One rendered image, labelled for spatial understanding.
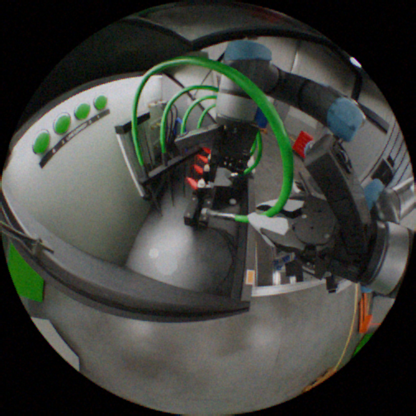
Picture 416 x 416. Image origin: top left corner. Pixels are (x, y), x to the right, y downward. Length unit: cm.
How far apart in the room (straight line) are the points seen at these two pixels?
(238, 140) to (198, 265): 49
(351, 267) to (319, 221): 8
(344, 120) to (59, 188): 52
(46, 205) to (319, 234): 45
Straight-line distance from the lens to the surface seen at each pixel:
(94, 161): 39
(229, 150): 26
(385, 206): 29
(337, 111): 24
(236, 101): 22
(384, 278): 17
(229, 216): 26
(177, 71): 67
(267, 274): 139
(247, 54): 23
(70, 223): 38
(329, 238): 15
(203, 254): 57
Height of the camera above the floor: 139
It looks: 56 degrees down
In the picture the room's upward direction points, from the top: 11 degrees clockwise
